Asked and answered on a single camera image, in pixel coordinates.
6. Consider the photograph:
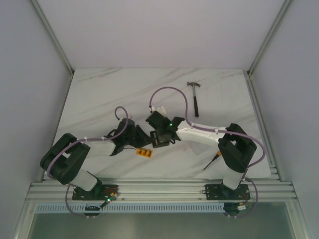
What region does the black fuse box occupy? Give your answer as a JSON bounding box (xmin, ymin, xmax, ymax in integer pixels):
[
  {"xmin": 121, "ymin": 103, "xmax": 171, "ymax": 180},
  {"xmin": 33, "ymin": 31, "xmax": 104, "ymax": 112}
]
[{"xmin": 150, "ymin": 131, "xmax": 170, "ymax": 148}]

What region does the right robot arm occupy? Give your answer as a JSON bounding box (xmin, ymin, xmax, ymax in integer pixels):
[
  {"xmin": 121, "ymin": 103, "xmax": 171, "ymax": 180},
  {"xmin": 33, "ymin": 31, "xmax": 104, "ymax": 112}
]
[{"xmin": 146, "ymin": 111, "xmax": 257, "ymax": 199}]

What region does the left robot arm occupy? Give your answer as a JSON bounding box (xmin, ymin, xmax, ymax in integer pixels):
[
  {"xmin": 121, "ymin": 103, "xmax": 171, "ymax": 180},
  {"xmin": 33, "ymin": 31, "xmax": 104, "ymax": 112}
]
[{"xmin": 40, "ymin": 119, "xmax": 152, "ymax": 200}]

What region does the orange terminal block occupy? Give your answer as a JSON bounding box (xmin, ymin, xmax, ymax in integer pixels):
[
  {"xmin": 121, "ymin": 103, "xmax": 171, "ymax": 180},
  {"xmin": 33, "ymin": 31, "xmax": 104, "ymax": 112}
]
[{"xmin": 136, "ymin": 148, "xmax": 153, "ymax": 158}]

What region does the claw hammer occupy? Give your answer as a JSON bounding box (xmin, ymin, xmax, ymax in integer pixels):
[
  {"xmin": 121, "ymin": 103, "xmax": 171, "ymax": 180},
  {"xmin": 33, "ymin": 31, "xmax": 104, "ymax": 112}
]
[{"xmin": 187, "ymin": 82, "xmax": 201, "ymax": 118}]

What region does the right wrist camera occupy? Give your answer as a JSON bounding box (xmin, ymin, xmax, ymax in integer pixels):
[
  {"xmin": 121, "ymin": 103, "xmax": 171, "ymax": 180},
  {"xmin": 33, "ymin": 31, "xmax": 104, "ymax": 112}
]
[{"xmin": 151, "ymin": 106, "xmax": 167, "ymax": 117}]

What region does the orange handled screwdriver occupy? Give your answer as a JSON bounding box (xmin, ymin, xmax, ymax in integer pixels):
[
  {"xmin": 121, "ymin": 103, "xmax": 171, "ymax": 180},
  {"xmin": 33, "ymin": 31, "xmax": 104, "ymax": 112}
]
[{"xmin": 203, "ymin": 151, "xmax": 221, "ymax": 170}]

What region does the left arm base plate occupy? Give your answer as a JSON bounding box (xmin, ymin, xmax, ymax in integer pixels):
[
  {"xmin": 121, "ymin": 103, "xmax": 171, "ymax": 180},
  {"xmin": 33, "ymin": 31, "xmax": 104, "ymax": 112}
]
[{"xmin": 72, "ymin": 184, "xmax": 118, "ymax": 201}]

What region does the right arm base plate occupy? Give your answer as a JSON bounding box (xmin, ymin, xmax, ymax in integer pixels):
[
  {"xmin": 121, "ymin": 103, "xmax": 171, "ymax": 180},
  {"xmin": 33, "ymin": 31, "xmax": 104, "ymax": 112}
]
[{"xmin": 203, "ymin": 184, "xmax": 251, "ymax": 201}]

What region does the white cable duct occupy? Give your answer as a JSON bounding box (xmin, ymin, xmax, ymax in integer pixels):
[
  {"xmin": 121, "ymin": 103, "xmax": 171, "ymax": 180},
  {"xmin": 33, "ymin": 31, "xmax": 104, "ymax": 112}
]
[{"xmin": 34, "ymin": 203, "xmax": 251, "ymax": 214}]

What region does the aluminium rail frame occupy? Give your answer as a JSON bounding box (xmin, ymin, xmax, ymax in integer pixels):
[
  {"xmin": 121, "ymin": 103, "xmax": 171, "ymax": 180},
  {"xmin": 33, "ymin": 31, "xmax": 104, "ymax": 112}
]
[{"xmin": 26, "ymin": 178, "xmax": 297, "ymax": 202}]

